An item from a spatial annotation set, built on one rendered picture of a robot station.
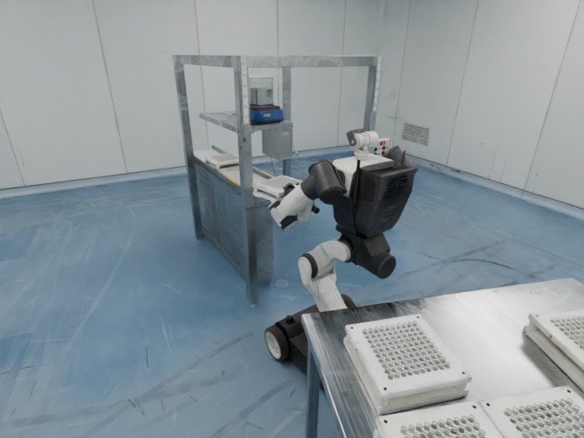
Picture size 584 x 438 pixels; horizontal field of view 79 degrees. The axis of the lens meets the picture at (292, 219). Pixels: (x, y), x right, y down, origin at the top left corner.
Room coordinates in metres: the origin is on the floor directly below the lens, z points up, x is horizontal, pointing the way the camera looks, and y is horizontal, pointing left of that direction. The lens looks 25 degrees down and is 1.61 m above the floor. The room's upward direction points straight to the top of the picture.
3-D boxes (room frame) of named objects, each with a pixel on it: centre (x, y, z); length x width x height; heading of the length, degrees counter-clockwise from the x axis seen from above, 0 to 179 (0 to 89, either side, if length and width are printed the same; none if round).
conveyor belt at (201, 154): (2.71, 0.52, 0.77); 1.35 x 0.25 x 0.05; 33
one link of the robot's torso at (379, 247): (1.42, -0.34, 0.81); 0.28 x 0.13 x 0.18; 35
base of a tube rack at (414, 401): (0.72, -0.30, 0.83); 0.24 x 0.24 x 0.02; 13
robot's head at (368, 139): (1.49, -0.30, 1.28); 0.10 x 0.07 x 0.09; 125
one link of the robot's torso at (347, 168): (1.44, -0.33, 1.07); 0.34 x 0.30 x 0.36; 125
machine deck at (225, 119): (2.39, 0.32, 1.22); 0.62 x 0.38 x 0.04; 33
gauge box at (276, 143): (2.29, 0.10, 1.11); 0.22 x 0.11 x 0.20; 33
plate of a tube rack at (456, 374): (0.72, -0.30, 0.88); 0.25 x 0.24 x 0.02; 103
